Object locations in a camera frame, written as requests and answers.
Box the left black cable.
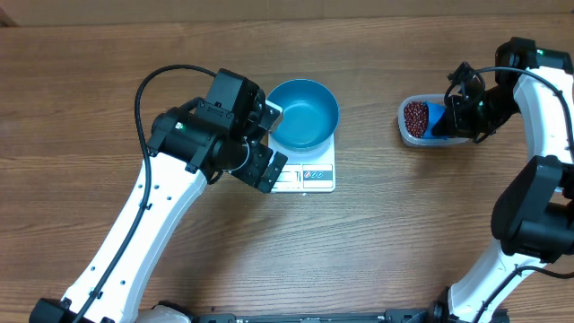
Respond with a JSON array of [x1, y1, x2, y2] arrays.
[[71, 64, 219, 323]]

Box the blue plastic scoop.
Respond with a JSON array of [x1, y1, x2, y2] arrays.
[[422, 100, 446, 140]]

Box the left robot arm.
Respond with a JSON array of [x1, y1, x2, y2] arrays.
[[29, 69, 287, 322]]

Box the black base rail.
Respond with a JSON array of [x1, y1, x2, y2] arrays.
[[157, 301, 458, 323]]

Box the teal bowl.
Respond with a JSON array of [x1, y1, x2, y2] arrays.
[[268, 79, 340, 151]]

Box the white digital kitchen scale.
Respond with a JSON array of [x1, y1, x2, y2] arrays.
[[268, 135, 336, 194]]

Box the clear plastic container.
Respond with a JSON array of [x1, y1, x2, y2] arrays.
[[397, 94, 470, 148]]

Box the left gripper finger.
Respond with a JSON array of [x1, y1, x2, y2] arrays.
[[260, 105, 283, 132], [257, 153, 288, 194]]

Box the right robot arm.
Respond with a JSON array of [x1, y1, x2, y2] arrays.
[[425, 37, 573, 322]]

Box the red beans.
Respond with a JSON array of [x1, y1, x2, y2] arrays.
[[404, 101, 429, 138]]

